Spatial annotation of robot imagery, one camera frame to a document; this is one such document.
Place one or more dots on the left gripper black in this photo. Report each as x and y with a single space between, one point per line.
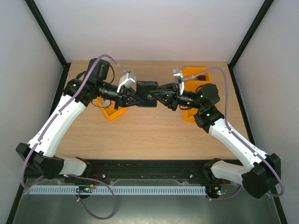
122 99

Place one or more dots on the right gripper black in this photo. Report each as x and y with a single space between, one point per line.
174 98

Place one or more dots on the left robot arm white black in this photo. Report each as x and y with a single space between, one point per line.
40 152

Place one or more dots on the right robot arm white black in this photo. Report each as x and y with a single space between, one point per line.
209 118

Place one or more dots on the small yellow bin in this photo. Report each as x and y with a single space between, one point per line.
108 109

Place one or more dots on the black item in bin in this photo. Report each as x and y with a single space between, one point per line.
201 78

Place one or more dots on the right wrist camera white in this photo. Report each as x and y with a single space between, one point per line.
178 76

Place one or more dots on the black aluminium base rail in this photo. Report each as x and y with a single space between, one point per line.
194 172

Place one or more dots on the white slotted cable duct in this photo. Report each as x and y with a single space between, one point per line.
119 190

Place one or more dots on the left black frame post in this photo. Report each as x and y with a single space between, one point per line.
46 32

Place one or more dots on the black frame post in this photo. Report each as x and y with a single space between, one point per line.
46 32
250 32

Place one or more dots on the right black frame post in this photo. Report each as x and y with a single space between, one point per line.
250 32

